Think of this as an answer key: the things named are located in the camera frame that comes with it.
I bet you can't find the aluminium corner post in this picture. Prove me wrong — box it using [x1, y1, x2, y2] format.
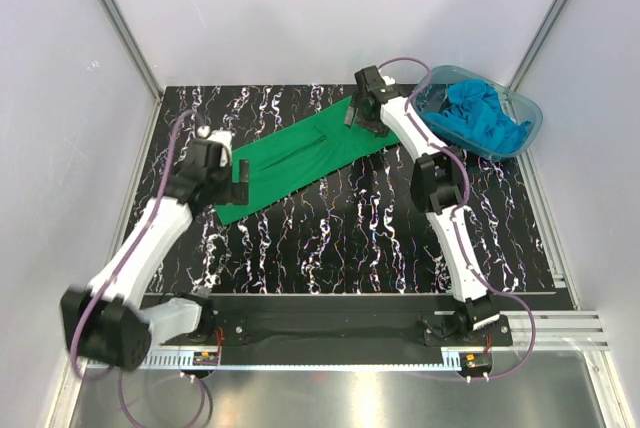
[508, 0, 571, 91]
[98, 0, 164, 103]

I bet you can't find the right aluminium corner post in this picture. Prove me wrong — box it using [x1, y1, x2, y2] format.
[508, 0, 571, 91]

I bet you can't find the white slotted cable duct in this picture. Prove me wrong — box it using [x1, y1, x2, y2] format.
[140, 348, 491, 373]

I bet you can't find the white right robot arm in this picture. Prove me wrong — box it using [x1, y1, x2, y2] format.
[345, 66, 500, 345]

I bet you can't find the green t shirt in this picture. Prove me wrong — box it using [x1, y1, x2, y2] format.
[216, 97, 399, 225]

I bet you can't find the blue t shirt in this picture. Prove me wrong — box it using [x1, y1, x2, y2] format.
[420, 79, 532, 159]

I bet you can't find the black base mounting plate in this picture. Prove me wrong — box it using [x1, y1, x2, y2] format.
[149, 292, 512, 367]

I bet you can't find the aluminium front frame rail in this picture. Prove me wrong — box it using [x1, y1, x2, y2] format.
[47, 311, 639, 427]

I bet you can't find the clear blue plastic bin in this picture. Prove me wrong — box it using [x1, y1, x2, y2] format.
[413, 65, 543, 161]

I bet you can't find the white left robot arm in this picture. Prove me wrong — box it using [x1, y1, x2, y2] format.
[60, 127, 249, 372]

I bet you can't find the left aluminium corner post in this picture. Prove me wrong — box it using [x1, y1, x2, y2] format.
[98, 0, 164, 103]

